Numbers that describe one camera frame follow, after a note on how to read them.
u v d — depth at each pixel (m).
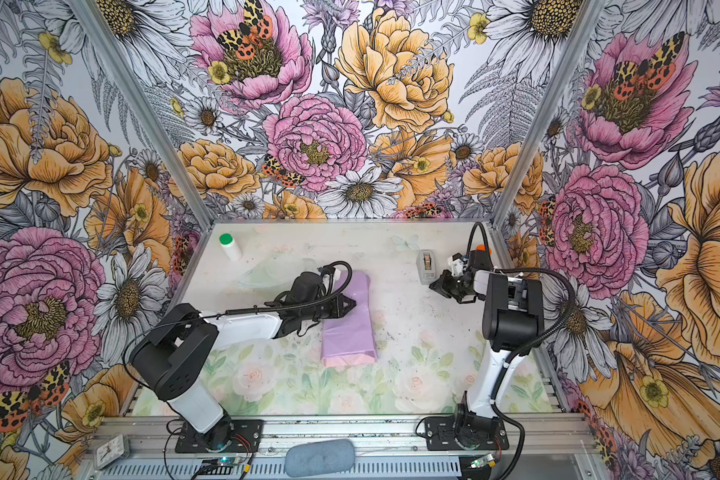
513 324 0.53
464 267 0.94
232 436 0.73
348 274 0.73
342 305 0.82
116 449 0.71
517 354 0.54
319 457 0.69
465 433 0.69
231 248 1.06
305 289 0.71
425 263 1.05
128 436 0.75
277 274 1.11
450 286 0.90
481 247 1.00
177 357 0.46
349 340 0.83
